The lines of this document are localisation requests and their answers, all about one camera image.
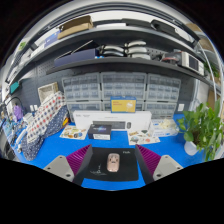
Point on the transparent pink computer mouse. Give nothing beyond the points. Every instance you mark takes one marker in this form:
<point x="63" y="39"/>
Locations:
<point x="113" y="162"/>

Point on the small black product box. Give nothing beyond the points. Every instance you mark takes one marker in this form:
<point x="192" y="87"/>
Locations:
<point x="99" y="130"/>

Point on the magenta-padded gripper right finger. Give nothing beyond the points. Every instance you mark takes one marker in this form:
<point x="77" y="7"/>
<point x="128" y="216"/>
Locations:
<point x="166" y="165"/>

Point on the colourful sticker sheet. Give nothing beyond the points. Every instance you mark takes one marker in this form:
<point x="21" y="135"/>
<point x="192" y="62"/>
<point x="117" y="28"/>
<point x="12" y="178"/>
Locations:
<point x="73" y="132"/>
<point x="143" y="137"/>

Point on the green plant in white pot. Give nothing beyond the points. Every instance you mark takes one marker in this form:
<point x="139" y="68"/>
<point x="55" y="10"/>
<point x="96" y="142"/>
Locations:
<point x="200" y="130"/>

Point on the white keyboard packaging box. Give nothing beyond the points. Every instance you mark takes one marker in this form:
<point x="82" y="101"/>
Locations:
<point x="100" y="116"/>

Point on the white and blue glove box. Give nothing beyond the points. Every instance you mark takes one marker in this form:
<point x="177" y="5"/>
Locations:
<point x="165" y="130"/>

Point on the polka-dot fabric cover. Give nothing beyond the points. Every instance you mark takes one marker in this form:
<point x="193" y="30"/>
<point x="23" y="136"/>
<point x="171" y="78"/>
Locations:
<point x="43" y="116"/>

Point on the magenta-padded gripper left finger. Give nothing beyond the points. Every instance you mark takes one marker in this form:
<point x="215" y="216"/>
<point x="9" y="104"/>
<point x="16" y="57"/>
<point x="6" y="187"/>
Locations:
<point x="60" y="165"/>

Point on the cream open storage crate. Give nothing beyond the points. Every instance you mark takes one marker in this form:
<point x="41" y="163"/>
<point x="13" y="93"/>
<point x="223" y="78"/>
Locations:
<point x="48" y="92"/>

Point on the yellow and blue box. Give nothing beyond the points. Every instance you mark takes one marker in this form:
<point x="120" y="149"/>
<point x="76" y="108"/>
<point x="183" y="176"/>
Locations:
<point x="123" y="105"/>

